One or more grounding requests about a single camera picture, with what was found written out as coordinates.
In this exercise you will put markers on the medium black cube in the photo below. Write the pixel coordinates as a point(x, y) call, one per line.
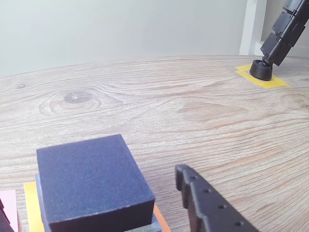
point(91, 178)

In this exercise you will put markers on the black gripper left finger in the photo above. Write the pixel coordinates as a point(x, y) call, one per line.
point(4, 217)

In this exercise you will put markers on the large grey cube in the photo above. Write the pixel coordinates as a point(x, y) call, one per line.
point(154, 223)

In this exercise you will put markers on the orange paper sheet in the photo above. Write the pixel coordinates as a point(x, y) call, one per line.
point(32, 207)

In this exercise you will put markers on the pink paper sheet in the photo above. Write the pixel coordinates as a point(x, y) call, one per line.
point(9, 207)

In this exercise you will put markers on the black camera stand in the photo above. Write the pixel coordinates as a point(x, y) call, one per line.
point(282, 41)

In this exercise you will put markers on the white shelf frame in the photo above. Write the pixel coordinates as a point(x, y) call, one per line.
point(251, 26)

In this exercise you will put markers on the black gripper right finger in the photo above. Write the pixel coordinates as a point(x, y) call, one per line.
point(212, 210)

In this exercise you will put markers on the yellow tape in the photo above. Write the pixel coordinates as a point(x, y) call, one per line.
point(268, 84)

